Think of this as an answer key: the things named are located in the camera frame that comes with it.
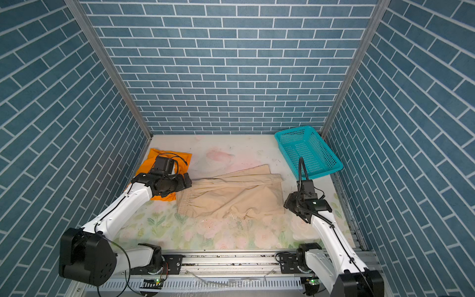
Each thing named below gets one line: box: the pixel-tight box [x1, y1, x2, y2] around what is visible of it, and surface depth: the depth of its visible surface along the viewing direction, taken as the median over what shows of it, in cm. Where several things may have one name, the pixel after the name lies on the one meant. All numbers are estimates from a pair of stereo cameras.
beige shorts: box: [176, 163, 286, 220], surface depth 93 cm
